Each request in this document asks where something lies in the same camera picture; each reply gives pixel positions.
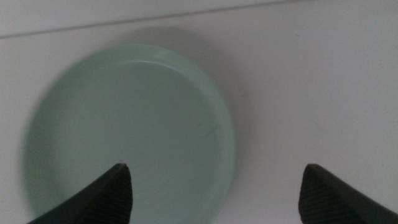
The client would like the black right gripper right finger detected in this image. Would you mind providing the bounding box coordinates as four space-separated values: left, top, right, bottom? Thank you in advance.
298 164 398 224

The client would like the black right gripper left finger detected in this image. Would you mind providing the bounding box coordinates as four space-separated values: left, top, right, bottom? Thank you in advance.
27 163 134 224

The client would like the pale green shallow bowl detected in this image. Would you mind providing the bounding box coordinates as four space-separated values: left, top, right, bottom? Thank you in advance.
23 44 237 224

